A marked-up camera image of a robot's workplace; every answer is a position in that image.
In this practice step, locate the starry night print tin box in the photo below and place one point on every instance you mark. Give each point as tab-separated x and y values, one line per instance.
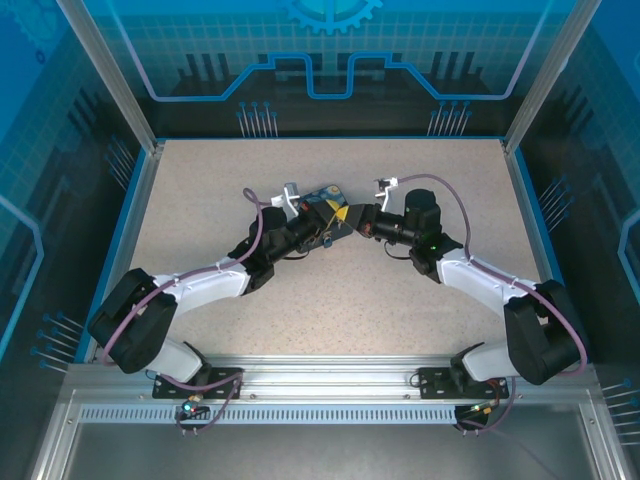
320	195

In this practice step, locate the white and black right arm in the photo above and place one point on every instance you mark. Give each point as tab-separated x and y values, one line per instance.
475	280

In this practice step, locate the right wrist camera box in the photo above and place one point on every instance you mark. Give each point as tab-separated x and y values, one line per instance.
389	184

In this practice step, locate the grey metal tray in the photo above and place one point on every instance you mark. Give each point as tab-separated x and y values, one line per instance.
325	455

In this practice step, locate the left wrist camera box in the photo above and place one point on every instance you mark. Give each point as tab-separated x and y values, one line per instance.
290	192

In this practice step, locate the blue table edge trim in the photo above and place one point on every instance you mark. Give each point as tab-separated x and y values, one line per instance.
114	250
536	225

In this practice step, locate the blue circuit-print wall panel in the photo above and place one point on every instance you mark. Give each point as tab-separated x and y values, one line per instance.
50	200
600	200
200	50

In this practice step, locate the aluminium frame post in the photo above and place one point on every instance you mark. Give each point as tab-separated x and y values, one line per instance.
545	80
118	80

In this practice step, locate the small connector with LED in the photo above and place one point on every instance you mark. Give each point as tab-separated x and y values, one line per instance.
482	409
192	402

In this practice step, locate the small blue padlock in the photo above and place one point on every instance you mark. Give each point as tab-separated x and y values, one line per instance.
326	242

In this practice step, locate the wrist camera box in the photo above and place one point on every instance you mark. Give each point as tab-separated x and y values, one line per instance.
389	184
290	192

